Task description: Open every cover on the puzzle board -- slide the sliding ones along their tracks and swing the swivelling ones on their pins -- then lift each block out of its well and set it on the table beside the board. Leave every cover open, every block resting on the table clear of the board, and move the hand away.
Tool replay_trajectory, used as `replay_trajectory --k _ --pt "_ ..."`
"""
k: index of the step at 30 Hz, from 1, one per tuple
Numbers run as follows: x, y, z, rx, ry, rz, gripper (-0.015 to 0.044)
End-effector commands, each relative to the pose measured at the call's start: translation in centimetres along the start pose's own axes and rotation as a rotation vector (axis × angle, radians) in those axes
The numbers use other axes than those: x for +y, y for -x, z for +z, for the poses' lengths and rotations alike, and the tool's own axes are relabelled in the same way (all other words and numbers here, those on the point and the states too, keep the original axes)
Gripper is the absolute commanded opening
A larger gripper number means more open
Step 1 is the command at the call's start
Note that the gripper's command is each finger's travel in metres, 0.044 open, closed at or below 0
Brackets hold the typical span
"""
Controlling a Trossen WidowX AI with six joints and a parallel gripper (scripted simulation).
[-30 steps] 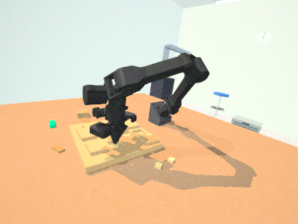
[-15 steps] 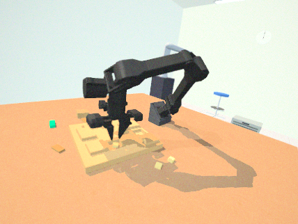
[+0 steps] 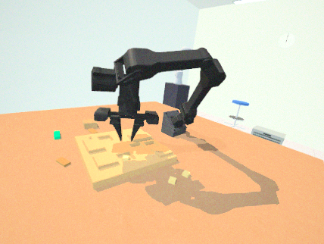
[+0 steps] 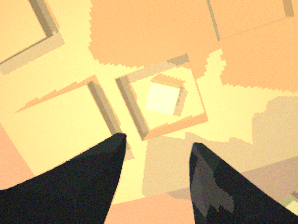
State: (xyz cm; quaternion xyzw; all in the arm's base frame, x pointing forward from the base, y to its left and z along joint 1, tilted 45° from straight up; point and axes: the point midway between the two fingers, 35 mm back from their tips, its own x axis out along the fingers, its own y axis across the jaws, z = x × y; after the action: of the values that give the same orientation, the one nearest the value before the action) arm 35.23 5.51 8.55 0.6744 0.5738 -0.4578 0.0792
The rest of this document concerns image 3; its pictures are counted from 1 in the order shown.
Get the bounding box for small teal block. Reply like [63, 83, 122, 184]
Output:
[54, 130, 60, 139]

